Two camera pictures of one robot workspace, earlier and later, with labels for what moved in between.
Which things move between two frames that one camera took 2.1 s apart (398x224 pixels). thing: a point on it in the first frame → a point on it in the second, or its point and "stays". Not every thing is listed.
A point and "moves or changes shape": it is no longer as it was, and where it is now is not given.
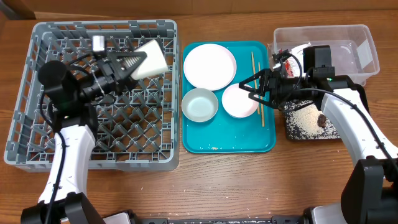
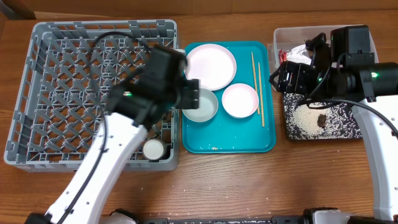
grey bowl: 199,104 stays
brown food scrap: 321,121 stays
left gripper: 109,72 → 191,94
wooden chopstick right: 260,98 stays
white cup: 155,63 moves or changes shape
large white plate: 209,66 stays
